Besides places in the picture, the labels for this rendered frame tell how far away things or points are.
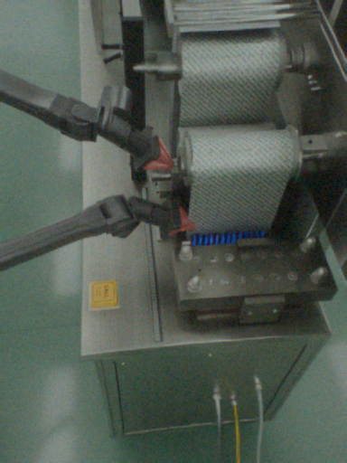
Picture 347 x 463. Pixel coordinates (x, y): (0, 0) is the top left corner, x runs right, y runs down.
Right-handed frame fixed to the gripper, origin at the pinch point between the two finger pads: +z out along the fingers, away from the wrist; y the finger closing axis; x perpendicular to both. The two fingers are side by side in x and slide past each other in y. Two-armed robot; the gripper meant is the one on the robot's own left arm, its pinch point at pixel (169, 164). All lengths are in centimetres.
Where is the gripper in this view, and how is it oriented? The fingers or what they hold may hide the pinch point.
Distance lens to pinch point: 117.1
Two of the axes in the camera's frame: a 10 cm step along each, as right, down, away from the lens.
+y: 1.0, 8.0, -5.9
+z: 7.2, 3.6, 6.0
